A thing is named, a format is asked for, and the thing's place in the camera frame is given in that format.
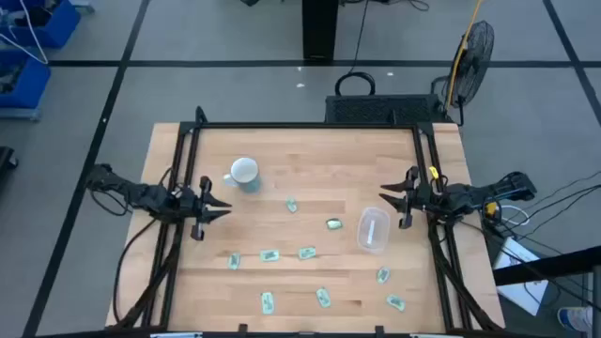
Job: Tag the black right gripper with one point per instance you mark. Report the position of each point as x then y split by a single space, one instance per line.
425 199

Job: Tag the clear plastic container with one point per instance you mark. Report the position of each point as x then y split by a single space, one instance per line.
380 220

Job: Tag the white cardboard box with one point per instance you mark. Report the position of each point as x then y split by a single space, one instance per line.
521 286

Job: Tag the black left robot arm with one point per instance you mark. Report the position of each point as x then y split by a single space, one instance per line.
136 192

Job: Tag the blue storage bin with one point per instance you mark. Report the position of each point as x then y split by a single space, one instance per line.
56 26
28 89

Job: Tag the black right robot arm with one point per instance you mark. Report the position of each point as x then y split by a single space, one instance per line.
488 190

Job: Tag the black metal bar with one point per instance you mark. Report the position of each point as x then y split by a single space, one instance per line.
549 265

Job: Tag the black floor fan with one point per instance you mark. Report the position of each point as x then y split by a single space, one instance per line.
474 61

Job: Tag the black perforated metal box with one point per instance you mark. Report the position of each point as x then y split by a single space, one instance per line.
380 109

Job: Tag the black upright post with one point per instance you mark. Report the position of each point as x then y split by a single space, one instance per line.
320 28

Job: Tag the person's shoe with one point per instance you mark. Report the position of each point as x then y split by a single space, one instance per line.
575 319

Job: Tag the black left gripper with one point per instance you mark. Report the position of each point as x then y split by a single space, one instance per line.
192 206

